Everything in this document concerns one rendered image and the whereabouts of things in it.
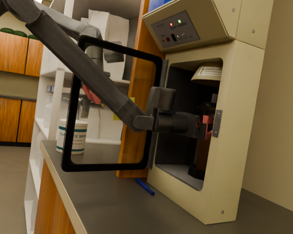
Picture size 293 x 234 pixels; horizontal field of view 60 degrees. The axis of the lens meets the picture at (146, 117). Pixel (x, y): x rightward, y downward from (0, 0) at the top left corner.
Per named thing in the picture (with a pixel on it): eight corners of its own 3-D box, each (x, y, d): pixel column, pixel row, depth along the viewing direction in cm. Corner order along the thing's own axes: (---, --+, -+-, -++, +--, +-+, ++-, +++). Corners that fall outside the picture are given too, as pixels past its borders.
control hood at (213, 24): (165, 53, 90) (169, 25, 90) (236, 39, 62) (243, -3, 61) (136, 45, 85) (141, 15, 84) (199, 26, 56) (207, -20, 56)
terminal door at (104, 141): (146, 169, 90) (163, 57, 88) (60, 172, 73) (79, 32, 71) (145, 168, 91) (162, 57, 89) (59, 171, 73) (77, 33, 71)
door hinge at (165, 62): (148, 167, 92) (165, 60, 90) (152, 169, 90) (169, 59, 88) (144, 167, 91) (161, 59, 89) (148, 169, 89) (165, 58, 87)
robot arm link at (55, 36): (10, 12, 62) (-2, 1, 51) (28, -4, 62) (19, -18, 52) (131, 129, 75) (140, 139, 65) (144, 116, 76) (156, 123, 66)
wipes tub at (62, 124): (80, 148, 131) (83, 120, 131) (86, 154, 120) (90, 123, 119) (53, 147, 125) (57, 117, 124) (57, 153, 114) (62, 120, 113)
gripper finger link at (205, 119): (210, 115, 80) (186, 113, 76) (227, 117, 74) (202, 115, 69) (207, 136, 81) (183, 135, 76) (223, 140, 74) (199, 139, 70)
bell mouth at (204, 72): (219, 88, 91) (222, 73, 91) (261, 89, 76) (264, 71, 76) (179, 79, 83) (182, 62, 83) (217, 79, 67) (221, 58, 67)
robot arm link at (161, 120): (144, 129, 73) (153, 134, 68) (148, 105, 72) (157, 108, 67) (164, 130, 76) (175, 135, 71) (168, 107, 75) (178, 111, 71)
